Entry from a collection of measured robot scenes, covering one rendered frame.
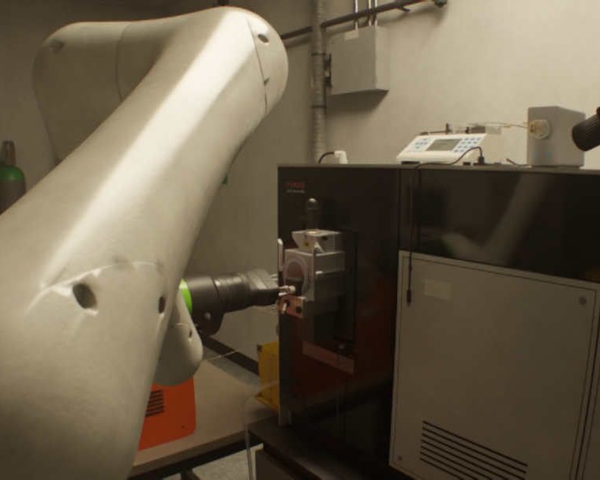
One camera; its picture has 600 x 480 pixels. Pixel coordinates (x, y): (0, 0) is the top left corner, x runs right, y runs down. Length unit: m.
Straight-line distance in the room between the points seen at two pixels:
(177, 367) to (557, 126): 0.84
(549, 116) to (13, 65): 3.87
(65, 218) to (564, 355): 0.76
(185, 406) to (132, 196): 1.22
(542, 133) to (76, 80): 0.87
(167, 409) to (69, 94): 1.03
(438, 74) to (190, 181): 2.14
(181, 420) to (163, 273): 1.23
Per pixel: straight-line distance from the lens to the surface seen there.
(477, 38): 2.33
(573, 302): 0.86
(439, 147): 1.39
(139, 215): 0.28
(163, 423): 1.47
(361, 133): 2.70
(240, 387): 1.80
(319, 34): 2.89
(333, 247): 1.14
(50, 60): 0.59
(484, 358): 0.96
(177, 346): 0.78
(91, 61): 0.56
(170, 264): 0.28
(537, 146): 1.16
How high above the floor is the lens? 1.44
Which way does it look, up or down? 8 degrees down
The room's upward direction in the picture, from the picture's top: straight up
